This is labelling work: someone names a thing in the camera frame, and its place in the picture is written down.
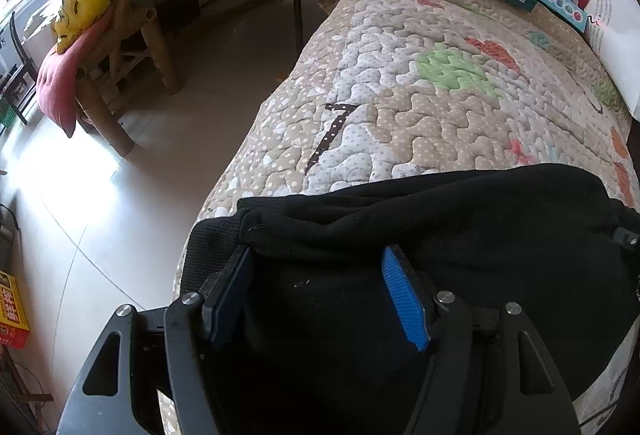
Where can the white printed paper bag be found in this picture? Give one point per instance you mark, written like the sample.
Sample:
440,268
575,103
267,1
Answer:
615,30

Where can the black pants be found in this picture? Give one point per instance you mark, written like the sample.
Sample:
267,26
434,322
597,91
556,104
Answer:
500,225

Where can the pink pillow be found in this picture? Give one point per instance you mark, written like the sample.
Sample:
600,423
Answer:
60,80

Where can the green basket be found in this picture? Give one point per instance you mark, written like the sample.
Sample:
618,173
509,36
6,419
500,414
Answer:
7,117

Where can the quilted patchwork blanket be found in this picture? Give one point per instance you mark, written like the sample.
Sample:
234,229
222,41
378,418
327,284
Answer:
400,115

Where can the black metal frame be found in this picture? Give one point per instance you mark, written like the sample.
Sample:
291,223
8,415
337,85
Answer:
22,60

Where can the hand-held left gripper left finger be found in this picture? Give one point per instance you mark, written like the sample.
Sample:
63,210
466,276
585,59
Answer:
232,305

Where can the light blue flat box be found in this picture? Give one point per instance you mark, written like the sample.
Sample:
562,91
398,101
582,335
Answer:
555,2

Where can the red yellow box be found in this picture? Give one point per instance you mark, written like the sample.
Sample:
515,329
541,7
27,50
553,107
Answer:
12,315

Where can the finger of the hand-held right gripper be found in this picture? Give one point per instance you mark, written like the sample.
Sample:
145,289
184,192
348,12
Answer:
629,240

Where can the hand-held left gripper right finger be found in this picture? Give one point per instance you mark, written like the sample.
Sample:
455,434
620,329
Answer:
405,300

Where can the wooden chair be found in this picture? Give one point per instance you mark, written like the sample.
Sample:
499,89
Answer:
160,50

